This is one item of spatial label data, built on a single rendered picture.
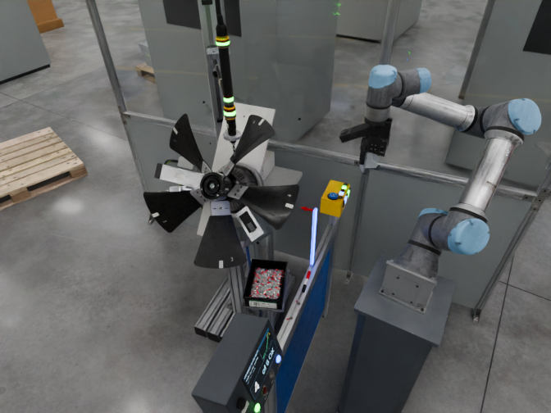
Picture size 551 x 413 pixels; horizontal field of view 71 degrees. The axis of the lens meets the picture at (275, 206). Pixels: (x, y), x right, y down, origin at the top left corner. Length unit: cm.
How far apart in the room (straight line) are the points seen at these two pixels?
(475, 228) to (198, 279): 205
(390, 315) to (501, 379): 134
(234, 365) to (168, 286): 188
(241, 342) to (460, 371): 177
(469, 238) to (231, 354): 78
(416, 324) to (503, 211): 103
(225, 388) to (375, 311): 67
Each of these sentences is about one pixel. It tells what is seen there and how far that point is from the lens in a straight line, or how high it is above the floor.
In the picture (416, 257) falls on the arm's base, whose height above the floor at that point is 121.
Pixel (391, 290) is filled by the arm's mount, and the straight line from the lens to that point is 150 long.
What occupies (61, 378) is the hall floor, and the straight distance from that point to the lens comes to 277.
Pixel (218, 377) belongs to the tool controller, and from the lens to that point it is 108.
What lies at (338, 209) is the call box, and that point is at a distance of 180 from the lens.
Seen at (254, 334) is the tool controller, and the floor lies 125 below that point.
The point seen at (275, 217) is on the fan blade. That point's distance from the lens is 155.
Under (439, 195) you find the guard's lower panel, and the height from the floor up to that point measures 88.
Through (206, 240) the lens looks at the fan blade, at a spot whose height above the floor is 103.
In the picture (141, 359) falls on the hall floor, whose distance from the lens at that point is 264.
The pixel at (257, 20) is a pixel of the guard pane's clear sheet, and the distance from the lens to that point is 211.
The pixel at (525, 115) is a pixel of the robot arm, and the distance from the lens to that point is 145.
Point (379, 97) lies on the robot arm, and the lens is 121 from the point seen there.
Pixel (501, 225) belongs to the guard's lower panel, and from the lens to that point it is 239.
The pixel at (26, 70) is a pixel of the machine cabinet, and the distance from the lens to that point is 724.
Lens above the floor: 220
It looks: 40 degrees down
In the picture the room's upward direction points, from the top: 1 degrees counter-clockwise
